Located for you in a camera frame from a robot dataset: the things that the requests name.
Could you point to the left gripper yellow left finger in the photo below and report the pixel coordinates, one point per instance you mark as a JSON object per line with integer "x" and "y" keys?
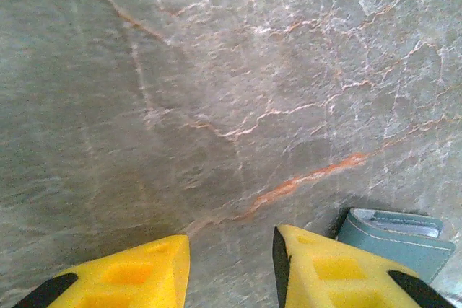
{"x": 126, "y": 279}

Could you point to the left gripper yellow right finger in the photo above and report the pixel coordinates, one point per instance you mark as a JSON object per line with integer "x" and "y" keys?
{"x": 343, "y": 279}

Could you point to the blue leather card holder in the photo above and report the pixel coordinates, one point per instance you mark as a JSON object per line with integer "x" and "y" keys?
{"x": 397, "y": 246}

